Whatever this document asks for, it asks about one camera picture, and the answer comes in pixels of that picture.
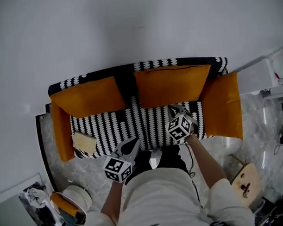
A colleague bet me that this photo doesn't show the white framed mirror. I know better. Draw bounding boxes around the white framed mirror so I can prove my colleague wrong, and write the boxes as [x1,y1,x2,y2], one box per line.
[0,172,57,226]

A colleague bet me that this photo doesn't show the white container red label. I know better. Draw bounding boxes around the white container red label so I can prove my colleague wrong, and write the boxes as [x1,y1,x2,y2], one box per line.
[272,51,283,81]

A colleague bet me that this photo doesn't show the teal cloth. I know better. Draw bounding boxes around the teal cloth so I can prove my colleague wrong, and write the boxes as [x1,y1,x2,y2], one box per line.
[58,207,78,226]

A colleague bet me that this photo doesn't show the black white harness strap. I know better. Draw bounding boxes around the black white harness strap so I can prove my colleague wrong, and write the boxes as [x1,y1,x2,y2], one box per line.
[209,220,232,226]

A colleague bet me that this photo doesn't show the black floor cable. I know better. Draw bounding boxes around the black floor cable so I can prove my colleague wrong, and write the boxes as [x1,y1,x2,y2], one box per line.
[273,143,283,156]

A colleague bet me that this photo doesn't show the white shelf unit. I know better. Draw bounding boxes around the white shelf unit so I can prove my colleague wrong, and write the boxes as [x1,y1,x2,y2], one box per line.
[262,86,283,112]

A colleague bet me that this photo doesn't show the wooden stool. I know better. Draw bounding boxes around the wooden stool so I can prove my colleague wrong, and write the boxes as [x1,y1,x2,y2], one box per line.
[229,153,264,207]

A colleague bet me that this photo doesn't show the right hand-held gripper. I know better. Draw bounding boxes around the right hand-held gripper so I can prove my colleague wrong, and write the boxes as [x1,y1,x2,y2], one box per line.
[164,103,201,142]

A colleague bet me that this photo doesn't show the white ventilated cabinet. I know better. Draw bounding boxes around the white ventilated cabinet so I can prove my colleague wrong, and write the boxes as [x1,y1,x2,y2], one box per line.
[236,57,277,96]

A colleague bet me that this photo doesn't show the person's right forearm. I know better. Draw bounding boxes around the person's right forearm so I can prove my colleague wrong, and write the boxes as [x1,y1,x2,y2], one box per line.
[185,133,227,191]

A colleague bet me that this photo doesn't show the person's left forearm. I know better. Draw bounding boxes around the person's left forearm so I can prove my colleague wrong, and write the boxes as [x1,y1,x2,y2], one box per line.
[99,179,126,226]

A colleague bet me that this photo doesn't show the white round basket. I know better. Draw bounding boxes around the white round basket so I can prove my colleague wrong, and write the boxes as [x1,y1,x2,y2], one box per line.
[49,184,94,226]

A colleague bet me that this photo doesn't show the black tripod equipment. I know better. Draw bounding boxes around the black tripod equipment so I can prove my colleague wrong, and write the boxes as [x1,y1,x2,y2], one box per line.
[250,192,283,226]

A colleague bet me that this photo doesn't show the person's black trousers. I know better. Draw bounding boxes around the person's black trousers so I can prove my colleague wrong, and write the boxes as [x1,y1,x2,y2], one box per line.
[130,144,189,179]

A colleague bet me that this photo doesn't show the pile of clothes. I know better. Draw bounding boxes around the pile of clothes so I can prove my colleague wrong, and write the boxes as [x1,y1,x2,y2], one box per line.
[23,181,61,226]

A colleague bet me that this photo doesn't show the black white patterned sofa cover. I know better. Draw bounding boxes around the black white patterned sofa cover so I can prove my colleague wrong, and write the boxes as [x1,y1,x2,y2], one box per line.
[47,56,233,161]

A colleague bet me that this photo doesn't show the beige book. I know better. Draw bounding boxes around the beige book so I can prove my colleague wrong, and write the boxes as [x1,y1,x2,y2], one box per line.
[71,130,99,157]

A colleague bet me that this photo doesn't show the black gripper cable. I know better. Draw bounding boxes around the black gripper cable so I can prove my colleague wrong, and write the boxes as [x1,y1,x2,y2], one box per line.
[185,142,204,209]

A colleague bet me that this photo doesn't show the person's white shirt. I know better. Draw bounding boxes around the person's white shirt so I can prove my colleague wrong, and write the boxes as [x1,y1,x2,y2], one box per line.
[80,164,255,226]

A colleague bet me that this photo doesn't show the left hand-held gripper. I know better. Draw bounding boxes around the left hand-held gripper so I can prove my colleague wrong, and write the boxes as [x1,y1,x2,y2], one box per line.
[101,136,143,184]

